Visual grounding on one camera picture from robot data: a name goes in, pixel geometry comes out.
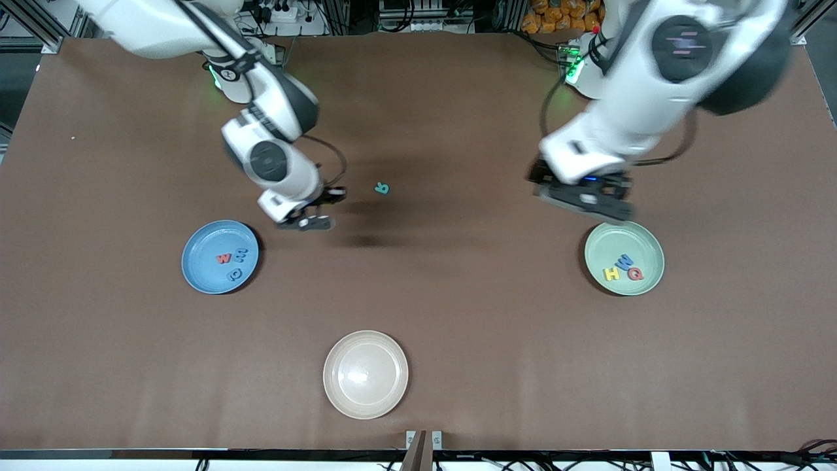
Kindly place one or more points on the beige plate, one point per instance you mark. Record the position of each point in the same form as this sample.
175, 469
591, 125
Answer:
365, 374

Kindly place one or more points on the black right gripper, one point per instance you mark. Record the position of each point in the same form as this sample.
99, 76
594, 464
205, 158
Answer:
325, 196

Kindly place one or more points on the teal uppercase letter R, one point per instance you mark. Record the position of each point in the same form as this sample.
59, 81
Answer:
382, 188

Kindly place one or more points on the red lowercase letter w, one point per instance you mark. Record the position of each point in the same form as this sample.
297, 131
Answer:
224, 260

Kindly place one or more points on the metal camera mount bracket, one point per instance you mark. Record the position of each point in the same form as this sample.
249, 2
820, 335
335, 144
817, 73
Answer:
424, 445

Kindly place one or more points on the yellow uppercase letter H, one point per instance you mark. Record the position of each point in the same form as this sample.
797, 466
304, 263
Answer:
611, 274

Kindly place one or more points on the metal equipment rack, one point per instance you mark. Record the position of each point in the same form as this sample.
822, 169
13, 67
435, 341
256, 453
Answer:
425, 13

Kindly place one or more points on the blue plate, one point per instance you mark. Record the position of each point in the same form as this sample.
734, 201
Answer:
203, 255

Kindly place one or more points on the orange bags pile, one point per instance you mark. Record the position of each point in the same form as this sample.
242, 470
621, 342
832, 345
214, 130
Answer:
556, 16

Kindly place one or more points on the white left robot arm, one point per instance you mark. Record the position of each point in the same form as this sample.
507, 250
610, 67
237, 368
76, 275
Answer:
641, 98

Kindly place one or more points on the brown table cover sheet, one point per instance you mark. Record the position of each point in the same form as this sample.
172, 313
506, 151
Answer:
523, 366

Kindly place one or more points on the aluminium frame profile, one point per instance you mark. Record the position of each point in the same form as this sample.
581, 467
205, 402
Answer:
42, 33
811, 26

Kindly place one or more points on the green plate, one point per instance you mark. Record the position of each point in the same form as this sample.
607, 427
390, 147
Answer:
624, 235

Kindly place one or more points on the blue lowercase letter m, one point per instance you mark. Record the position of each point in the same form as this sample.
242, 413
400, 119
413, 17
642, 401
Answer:
241, 254

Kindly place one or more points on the blue lowercase letter a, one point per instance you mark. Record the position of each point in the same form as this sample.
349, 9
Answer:
240, 275

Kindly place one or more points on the red uppercase letter Q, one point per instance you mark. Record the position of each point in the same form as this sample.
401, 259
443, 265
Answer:
641, 275

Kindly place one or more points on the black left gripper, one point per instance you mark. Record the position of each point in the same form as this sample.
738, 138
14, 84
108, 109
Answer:
537, 174

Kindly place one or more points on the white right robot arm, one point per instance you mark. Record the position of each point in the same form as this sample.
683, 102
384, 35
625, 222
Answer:
163, 26

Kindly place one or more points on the blue uppercase letter M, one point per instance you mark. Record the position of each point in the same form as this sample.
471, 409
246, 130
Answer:
626, 262

